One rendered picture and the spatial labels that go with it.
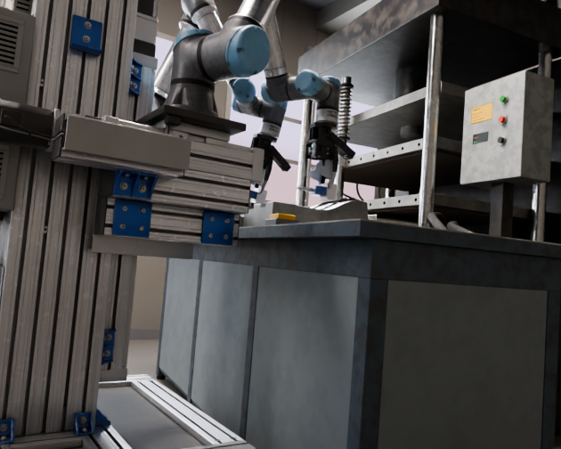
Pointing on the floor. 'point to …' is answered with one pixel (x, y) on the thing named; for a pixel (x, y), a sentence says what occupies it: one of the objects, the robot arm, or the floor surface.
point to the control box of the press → (508, 140)
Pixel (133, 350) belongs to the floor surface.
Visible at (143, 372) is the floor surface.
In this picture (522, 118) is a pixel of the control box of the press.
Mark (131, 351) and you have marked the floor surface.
